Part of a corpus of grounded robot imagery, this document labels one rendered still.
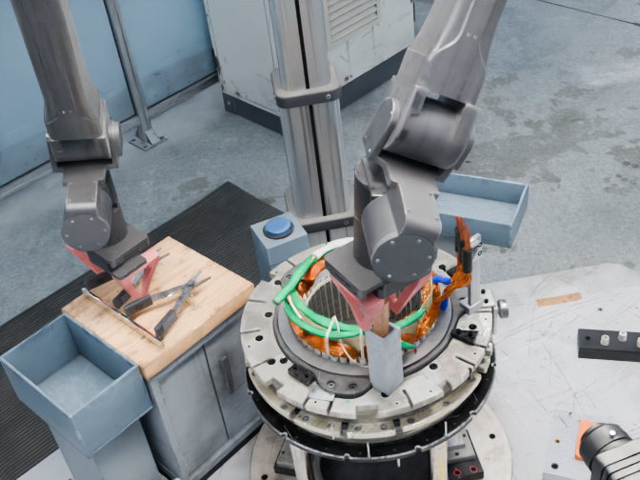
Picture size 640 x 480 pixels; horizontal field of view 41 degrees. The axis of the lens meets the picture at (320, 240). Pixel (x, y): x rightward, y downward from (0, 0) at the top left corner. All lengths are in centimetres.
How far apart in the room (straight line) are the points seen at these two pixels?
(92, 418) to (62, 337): 18
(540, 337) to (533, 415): 17
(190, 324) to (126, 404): 13
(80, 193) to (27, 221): 239
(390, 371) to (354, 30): 270
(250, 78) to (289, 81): 213
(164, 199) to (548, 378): 215
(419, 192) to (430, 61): 11
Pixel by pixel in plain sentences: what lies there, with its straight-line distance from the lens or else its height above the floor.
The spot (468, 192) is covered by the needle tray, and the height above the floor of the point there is 103.
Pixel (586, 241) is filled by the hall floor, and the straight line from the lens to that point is 295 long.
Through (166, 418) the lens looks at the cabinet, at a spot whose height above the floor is 95.
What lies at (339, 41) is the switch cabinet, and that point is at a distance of 352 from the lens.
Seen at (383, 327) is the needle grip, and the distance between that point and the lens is 93.
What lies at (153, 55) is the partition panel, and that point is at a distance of 361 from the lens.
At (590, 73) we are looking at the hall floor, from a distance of 390.
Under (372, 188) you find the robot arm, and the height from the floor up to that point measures 140.
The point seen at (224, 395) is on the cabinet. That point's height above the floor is 90.
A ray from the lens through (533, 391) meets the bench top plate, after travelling 143.
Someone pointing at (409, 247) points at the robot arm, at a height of 139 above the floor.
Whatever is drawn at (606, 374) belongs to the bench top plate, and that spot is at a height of 78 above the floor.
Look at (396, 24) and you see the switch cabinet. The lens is 380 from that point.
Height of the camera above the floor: 185
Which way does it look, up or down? 39 degrees down
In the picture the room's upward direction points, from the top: 8 degrees counter-clockwise
